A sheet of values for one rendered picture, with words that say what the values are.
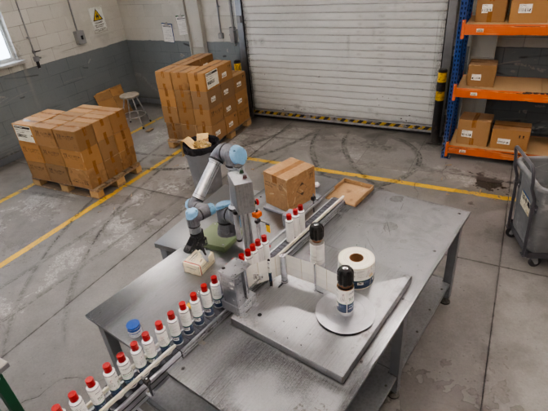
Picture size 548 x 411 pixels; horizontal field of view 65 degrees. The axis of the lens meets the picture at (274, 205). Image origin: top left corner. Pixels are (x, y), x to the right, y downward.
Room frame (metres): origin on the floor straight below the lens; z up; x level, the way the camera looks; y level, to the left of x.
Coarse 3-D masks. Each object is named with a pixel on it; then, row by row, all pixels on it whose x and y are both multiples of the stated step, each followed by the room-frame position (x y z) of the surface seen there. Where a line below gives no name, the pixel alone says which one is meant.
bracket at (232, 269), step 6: (234, 258) 1.82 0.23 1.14; (228, 264) 1.77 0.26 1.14; (234, 264) 1.77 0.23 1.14; (240, 264) 1.76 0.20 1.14; (246, 264) 1.76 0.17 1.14; (222, 270) 1.73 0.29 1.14; (228, 270) 1.73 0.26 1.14; (234, 270) 1.72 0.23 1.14; (240, 270) 1.72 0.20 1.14; (228, 276) 1.68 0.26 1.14; (234, 276) 1.67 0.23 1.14
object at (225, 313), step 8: (320, 208) 2.66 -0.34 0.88; (336, 208) 2.64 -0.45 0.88; (328, 216) 2.55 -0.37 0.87; (304, 240) 2.32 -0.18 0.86; (296, 248) 2.24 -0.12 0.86; (256, 288) 1.92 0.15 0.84; (224, 312) 1.71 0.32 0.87; (192, 320) 1.67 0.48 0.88; (216, 320) 1.66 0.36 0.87; (208, 328) 1.61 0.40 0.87; (200, 336) 1.57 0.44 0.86; (192, 344) 1.52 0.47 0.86; (184, 352) 1.48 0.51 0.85
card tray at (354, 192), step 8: (336, 184) 3.00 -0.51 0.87; (344, 184) 3.05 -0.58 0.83; (352, 184) 3.04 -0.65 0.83; (360, 184) 3.01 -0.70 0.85; (368, 184) 2.97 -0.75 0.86; (336, 192) 2.94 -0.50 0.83; (344, 192) 2.92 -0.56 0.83; (352, 192) 2.91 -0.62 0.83; (360, 192) 2.90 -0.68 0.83; (368, 192) 2.86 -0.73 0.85; (344, 200) 2.81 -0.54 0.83; (352, 200) 2.80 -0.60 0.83; (360, 200) 2.77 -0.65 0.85
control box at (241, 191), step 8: (232, 176) 2.12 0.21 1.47; (240, 176) 2.11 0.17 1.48; (248, 176) 2.11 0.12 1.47; (232, 184) 2.05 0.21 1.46; (240, 184) 2.02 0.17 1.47; (248, 184) 2.03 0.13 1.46; (232, 192) 2.09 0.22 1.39; (240, 192) 2.02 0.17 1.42; (248, 192) 2.03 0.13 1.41; (232, 200) 2.12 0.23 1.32; (240, 200) 2.02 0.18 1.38; (248, 200) 2.03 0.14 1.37; (240, 208) 2.01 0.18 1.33; (248, 208) 2.03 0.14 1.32
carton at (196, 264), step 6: (198, 252) 2.23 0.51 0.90; (210, 252) 2.22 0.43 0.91; (192, 258) 2.17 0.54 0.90; (198, 258) 2.17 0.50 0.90; (210, 258) 2.19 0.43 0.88; (186, 264) 2.13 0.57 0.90; (192, 264) 2.11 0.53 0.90; (198, 264) 2.10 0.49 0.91; (204, 264) 2.13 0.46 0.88; (210, 264) 2.18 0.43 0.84; (186, 270) 2.13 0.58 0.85; (192, 270) 2.10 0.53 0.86; (198, 270) 2.08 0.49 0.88; (204, 270) 2.12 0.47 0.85
